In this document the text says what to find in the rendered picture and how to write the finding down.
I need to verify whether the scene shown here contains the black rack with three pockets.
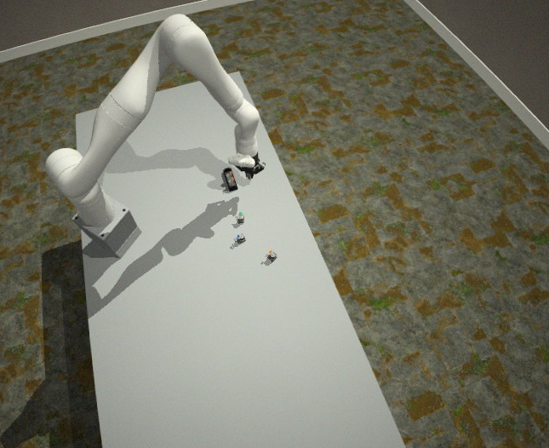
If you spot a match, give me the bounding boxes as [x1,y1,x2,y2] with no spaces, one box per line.
[223,168,237,192]

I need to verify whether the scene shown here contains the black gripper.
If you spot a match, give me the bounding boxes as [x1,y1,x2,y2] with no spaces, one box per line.
[235,153,266,180]

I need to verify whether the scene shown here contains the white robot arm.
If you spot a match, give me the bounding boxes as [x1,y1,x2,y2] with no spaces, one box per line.
[45,14,260,227]

